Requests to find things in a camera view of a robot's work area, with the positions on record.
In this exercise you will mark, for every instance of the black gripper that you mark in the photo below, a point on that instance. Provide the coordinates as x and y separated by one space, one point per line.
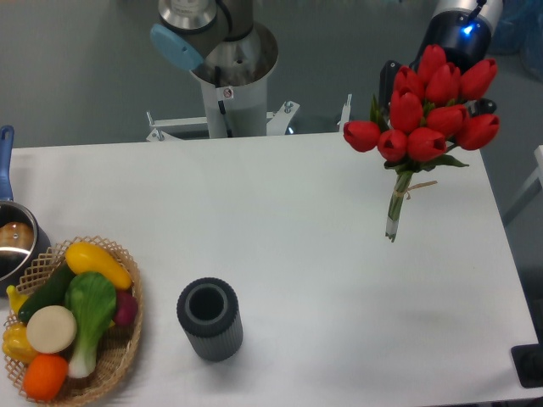
464 29

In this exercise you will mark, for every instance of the red tulip bouquet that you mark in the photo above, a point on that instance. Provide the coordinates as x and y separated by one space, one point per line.
427 118

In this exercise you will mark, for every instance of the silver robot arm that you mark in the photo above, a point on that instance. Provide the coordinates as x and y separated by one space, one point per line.
221 44

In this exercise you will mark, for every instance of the black device at table edge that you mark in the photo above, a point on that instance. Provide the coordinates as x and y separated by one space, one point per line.
528 364

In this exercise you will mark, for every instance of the dark grey ribbed vase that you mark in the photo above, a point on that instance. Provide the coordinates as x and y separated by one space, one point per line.
209 314

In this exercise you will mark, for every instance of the purple radish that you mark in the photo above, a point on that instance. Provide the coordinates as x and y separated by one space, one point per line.
126 309

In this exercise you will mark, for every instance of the yellow squash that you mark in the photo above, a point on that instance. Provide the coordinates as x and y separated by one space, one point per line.
83 257

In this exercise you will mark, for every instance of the green bok choy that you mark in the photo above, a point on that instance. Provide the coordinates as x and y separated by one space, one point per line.
91 298

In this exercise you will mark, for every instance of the woven wicker basket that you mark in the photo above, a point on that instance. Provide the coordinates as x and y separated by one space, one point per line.
117 347

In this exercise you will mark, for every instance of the green cucumber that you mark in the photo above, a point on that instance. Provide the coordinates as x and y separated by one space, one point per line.
51 292

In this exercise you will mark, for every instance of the beige round bun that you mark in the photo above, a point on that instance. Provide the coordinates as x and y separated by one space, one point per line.
51 329

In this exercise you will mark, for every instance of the yellow banana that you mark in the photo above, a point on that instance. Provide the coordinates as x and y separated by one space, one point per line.
15 298

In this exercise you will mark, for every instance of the orange fruit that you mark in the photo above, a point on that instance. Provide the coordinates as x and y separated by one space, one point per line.
45 376

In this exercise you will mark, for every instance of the yellow bell pepper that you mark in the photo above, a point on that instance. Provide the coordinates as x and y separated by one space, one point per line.
16 345

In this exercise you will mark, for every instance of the white frame at right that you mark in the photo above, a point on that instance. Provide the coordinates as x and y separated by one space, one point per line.
530 188

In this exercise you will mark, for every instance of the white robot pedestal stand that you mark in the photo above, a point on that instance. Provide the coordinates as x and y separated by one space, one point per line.
230 111

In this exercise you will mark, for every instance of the blue-handled steel saucepan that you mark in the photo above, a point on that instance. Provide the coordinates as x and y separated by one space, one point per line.
22 238

